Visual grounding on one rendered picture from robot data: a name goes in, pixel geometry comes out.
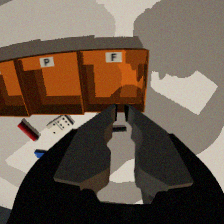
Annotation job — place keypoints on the white domino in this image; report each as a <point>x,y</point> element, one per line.
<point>60,124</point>

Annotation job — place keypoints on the orange rack of three bins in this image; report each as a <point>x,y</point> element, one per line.
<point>106,76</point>

